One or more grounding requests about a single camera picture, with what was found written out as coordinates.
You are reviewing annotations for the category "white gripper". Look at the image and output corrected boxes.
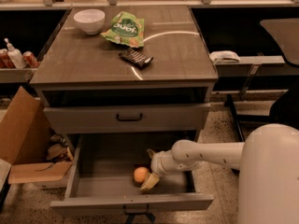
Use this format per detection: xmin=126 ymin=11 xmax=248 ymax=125
xmin=140 ymin=148 xmax=202 ymax=191

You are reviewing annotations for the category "orange fruit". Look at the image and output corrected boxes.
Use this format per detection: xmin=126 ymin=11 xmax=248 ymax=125
xmin=134 ymin=167 xmax=149 ymax=183

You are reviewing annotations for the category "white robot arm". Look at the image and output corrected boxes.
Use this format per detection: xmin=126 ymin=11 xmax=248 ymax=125
xmin=141 ymin=124 xmax=299 ymax=224

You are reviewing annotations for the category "open middle drawer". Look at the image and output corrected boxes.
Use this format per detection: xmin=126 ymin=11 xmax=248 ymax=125
xmin=50 ymin=131 xmax=213 ymax=217

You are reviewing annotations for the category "grey drawer cabinet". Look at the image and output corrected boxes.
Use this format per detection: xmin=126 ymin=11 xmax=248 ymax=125
xmin=30 ymin=5 xmax=219 ymax=142

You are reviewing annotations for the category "black candy bar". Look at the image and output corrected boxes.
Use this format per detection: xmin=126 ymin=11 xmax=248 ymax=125
xmin=119 ymin=48 xmax=153 ymax=69

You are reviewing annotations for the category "brown cardboard box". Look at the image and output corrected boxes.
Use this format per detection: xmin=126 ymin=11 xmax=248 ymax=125
xmin=0 ymin=87 xmax=72 ymax=189

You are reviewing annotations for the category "green snack bag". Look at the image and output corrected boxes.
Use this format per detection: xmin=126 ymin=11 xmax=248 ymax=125
xmin=101 ymin=11 xmax=145 ymax=48

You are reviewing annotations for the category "grey side shelf right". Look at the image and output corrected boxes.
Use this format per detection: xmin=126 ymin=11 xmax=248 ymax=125
xmin=216 ymin=56 xmax=299 ymax=77

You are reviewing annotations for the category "grey side shelf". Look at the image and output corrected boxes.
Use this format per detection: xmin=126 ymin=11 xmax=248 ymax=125
xmin=0 ymin=68 xmax=36 ymax=84
xmin=216 ymin=56 xmax=299 ymax=77

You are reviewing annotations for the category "black office chair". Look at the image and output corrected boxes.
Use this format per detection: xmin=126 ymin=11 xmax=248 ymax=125
xmin=224 ymin=18 xmax=299 ymax=142

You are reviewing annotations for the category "white ceramic bowl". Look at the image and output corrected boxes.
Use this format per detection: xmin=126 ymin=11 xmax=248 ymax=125
xmin=73 ymin=9 xmax=106 ymax=35

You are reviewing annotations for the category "red soda can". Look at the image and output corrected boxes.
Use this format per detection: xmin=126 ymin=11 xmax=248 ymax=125
xmin=0 ymin=49 xmax=15 ymax=68
xmin=23 ymin=51 xmax=39 ymax=68

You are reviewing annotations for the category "grey side shelf left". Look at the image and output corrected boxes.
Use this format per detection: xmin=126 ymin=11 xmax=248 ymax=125
xmin=0 ymin=68 xmax=36 ymax=84

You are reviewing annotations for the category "white pump bottle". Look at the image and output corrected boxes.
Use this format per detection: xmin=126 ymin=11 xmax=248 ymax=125
xmin=5 ymin=38 xmax=26 ymax=69

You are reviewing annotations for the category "red soda can left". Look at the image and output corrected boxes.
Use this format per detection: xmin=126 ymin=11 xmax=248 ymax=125
xmin=0 ymin=49 xmax=15 ymax=68

